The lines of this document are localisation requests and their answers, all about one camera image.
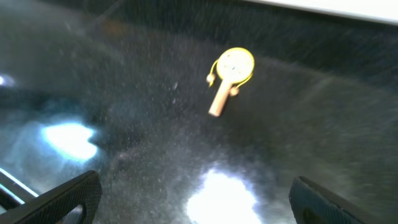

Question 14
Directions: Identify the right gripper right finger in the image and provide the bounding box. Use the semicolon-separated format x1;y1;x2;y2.
288;175;385;224

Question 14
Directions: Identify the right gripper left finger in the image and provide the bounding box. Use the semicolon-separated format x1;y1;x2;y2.
0;169;103;224

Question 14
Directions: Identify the yellow rattle drum toy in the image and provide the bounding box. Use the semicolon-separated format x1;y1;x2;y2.
205;47;256;118

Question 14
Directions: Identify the white shelf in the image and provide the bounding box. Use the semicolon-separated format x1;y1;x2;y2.
245;0;398;26

